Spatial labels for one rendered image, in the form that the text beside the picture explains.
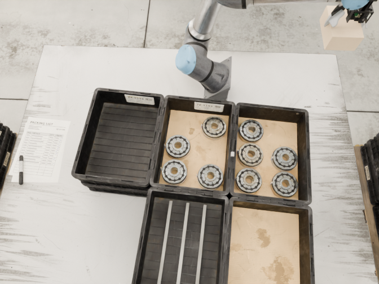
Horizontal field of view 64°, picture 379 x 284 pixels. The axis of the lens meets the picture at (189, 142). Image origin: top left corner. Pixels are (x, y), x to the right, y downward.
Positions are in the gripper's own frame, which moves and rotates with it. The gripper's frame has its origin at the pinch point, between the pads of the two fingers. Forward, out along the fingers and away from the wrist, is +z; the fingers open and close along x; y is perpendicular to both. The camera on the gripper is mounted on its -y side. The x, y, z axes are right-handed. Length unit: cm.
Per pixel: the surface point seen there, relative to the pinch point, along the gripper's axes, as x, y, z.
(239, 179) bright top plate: -39, 58, 24
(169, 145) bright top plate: -67, 45, 24
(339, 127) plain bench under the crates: 13.3, 25.2, 39.8
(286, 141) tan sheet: -17, 39, 27
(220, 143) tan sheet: -46, 42, 27
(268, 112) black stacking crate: -26.3, 29.2, 20.8
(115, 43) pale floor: -126, -81, 110
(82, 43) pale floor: -154, -81, 110
